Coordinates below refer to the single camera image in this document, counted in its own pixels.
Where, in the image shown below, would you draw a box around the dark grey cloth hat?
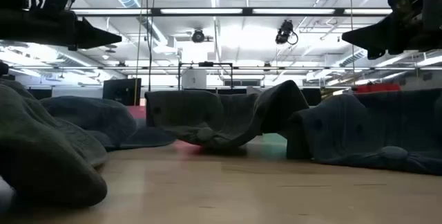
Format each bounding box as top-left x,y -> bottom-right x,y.
144,80 -> 310,151
0,78 -> 108,211

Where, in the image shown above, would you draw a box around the round black ceiling camera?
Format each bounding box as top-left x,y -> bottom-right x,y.
191,28 -> 206,44

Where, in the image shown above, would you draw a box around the white box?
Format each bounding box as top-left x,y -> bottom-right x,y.
181,68 -> 208,90

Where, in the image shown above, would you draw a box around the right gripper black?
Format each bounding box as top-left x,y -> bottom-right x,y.
341,0 -> 442,60

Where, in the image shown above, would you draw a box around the black monitor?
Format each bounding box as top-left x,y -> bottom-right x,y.
102,77 -> 142,107

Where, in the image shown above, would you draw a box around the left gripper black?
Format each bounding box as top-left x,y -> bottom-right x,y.
0,8 -> 123,52

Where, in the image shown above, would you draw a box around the dark blue cloth hat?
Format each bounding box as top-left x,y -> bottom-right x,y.
39,95 -> 177,151
285,88 -> 442,176

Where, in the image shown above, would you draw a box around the black metal stand frame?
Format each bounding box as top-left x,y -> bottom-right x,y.
177,61 -> 234,91

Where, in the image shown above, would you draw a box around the hanging black cables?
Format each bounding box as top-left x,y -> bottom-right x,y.
135,0 -> 157,93

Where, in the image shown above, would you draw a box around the black camera with cable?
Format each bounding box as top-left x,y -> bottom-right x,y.
274,19 -> 299,46

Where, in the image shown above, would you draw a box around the red plastic tray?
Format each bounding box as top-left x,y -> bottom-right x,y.
126,105 -> 204,156

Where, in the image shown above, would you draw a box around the red bin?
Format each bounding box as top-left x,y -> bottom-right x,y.
354,82 -> 402,95

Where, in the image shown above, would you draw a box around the black overhead frame bar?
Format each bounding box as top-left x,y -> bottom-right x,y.
70,7 -> 394,18

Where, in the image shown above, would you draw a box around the green plastic tray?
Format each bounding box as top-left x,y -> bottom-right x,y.
257,133 -> 288,159

